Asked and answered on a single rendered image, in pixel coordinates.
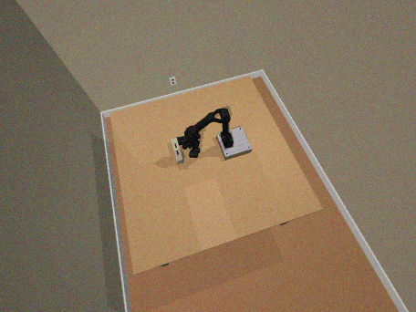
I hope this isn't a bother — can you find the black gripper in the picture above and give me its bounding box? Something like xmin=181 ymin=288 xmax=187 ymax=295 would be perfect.
xmin=189 ymin=134 xmax=201 ymax=158

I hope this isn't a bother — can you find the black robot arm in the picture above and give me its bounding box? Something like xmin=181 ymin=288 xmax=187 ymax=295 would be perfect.
xmin=177 ymin=109 xmax=234 ymax=150

